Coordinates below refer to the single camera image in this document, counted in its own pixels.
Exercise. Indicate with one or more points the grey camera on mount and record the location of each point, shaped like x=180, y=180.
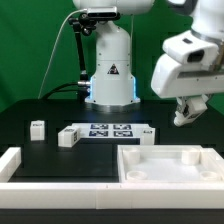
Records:
x=102, y=13

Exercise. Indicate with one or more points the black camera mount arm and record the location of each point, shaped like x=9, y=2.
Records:
x=80, y=43

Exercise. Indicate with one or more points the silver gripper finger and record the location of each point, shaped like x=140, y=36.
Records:
x=181, y=106

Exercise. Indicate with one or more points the white U-shaped fence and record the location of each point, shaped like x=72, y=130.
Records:
x=128, y=195

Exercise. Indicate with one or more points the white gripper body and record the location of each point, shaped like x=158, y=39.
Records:
x=172, y=79

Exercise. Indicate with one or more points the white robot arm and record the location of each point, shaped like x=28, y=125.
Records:
x=112, y=86

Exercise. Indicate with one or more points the white square table top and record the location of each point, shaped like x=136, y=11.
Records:
x=169, y=164

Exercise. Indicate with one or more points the white fiducial marker sheet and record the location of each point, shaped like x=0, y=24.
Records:
x=109, y=130

